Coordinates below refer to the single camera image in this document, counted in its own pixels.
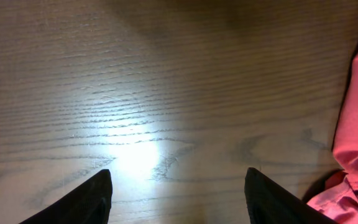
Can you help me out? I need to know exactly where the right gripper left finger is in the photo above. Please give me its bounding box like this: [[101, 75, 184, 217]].
[[21, 169, 112, 224]]

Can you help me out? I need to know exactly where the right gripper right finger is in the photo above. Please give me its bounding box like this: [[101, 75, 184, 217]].
[[244, 167, 336, 224]]

